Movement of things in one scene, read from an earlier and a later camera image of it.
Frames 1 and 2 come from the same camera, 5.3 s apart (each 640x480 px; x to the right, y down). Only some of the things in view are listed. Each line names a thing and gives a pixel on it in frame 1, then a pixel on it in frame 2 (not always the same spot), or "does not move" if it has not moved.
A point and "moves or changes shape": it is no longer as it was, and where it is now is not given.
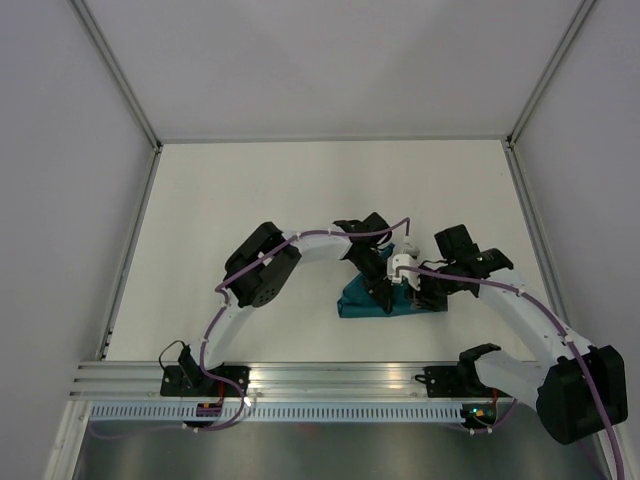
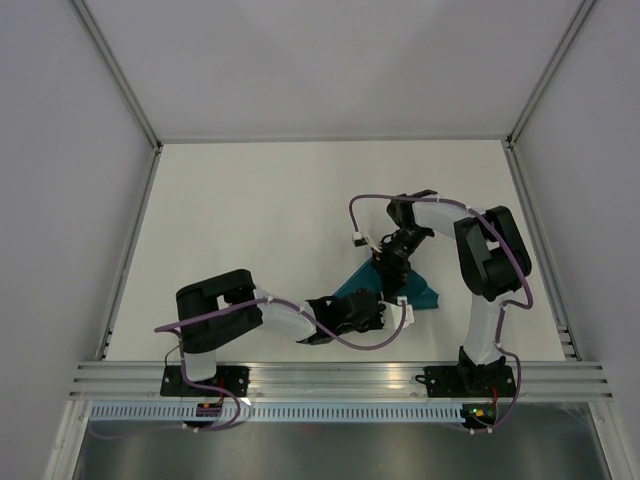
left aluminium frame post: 114,67 does not move
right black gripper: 423,299 → 390,268
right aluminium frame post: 548,74 does not move
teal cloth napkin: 356,299 moves or changes shape
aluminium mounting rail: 133,380 does not move
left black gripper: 381,289 → 378,324
